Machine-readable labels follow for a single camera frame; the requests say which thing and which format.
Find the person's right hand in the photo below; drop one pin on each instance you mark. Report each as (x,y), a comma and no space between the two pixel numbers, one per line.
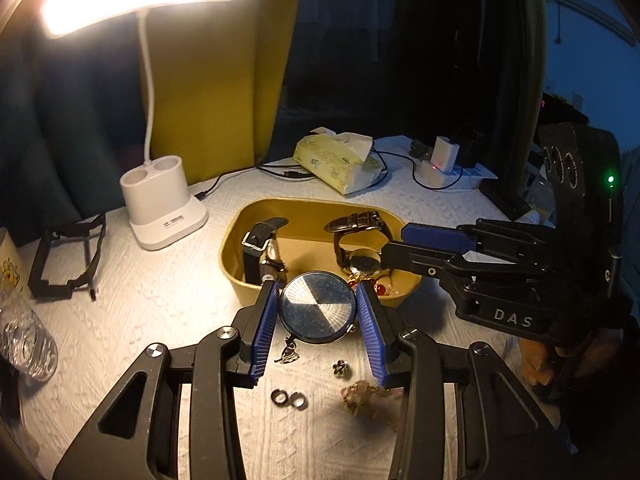
(535,366)

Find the white cartoon cup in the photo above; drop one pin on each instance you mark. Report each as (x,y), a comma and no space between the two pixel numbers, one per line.
(14,275)

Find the yellow curtain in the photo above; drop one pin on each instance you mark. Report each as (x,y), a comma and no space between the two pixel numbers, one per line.
(218,69)

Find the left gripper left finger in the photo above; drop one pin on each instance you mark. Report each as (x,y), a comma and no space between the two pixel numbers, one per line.
(133,433)

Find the white desk lamp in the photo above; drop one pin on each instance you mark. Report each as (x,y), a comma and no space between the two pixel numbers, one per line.
(161,209)

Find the plastic water bottle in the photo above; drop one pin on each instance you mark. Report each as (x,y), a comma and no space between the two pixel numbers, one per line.
(25,342)

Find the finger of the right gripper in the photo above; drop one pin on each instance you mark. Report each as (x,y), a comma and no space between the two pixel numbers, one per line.
(437,238)
(430,262)

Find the white quilted table cloth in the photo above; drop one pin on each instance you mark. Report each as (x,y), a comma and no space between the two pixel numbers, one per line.
(179,295)

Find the yellow plastic tray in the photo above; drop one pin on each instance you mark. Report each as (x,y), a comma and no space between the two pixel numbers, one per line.
(304,244)

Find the black plastic frame stand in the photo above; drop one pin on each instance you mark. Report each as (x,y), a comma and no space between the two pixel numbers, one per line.
(67,260)

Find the yellow tissue pack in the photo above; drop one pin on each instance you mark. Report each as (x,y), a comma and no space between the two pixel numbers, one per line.
(344,161)

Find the round pocket watch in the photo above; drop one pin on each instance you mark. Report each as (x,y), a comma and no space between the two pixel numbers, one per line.
(316,307)

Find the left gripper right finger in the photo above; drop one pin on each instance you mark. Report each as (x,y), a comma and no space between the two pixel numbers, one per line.
(502,432)

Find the black strap silver watch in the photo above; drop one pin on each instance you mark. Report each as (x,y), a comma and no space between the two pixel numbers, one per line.
(261,253)

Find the dark teal curtain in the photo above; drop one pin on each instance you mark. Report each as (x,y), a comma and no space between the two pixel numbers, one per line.
(72,123)

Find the white power adapter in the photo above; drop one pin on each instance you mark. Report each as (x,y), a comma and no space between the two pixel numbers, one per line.
(444,154)

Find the small flower earring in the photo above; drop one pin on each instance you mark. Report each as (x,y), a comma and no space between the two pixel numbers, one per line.
(341,369)

